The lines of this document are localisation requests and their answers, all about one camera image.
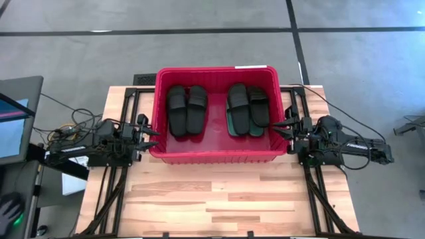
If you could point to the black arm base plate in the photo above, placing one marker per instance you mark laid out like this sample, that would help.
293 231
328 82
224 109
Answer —
333 162
99 162

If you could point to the grey stand foot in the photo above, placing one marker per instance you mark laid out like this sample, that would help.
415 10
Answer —
410 125

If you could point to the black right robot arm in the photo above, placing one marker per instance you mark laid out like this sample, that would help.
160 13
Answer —
358 147

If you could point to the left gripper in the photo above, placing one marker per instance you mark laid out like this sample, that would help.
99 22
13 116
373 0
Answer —
134 146

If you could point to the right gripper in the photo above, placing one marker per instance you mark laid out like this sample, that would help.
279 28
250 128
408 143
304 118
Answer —
300 144

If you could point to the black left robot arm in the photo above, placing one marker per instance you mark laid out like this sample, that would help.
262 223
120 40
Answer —
79 152

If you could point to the red plastic bin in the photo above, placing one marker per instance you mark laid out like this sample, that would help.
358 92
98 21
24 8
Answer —
216 146

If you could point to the white bin label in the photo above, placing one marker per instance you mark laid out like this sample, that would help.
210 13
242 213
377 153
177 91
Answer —
250 66

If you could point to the black floor grille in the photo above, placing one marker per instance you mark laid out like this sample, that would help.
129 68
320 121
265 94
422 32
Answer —
144 79

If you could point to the dark grey desk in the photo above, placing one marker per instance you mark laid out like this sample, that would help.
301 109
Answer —
30 186

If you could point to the black aluminium table frame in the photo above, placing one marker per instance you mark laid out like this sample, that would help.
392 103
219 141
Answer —
132 99
319 199

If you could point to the white box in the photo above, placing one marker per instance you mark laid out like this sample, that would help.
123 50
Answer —
73 182

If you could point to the green slide sandal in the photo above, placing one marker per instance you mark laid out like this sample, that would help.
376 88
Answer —
257 131
229 126

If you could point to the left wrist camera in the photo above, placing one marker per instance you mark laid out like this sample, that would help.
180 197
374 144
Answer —
127 132

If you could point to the black caster wheel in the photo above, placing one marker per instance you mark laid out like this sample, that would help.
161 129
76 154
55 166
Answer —
42 230

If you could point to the grey computer monitor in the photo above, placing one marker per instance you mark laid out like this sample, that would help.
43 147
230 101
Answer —
13 139

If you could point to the black slide sandal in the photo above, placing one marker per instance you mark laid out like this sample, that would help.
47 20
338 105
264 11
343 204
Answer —
196 113
259 109
176 113
238 109

